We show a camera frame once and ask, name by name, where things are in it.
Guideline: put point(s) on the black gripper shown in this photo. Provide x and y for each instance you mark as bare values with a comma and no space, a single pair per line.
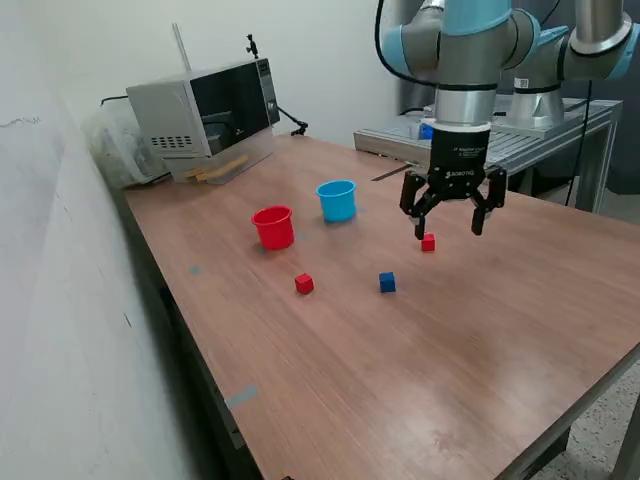
459,160

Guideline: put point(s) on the red cube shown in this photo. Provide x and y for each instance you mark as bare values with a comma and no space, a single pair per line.
304,284
429,244

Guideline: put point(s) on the blue cube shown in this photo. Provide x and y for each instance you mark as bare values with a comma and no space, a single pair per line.
387,283

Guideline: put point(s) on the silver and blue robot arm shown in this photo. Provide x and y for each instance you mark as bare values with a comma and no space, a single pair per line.
465,50

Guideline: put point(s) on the aluminium robot base table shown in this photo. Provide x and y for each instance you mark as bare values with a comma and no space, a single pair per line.
540,145

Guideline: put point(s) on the blue plastic cup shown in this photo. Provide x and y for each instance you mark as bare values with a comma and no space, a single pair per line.
339,207

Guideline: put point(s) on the dark grey curtain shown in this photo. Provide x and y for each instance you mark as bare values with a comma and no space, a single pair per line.
625,145

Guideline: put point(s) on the red plastic cup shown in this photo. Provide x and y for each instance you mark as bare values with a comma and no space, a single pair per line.
274,232

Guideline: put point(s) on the wooden sticks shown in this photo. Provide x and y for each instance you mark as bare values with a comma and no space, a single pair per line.
215,172

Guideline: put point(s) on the small blue tape mark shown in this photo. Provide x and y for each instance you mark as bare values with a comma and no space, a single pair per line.
195,270

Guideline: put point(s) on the grey tape strip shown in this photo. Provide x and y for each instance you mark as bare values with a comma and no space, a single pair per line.
242,397

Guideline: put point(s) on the silver microwave oven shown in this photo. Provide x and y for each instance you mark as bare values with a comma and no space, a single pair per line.
165,115

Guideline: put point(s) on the white rod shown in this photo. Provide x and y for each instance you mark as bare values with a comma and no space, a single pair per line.
182,50

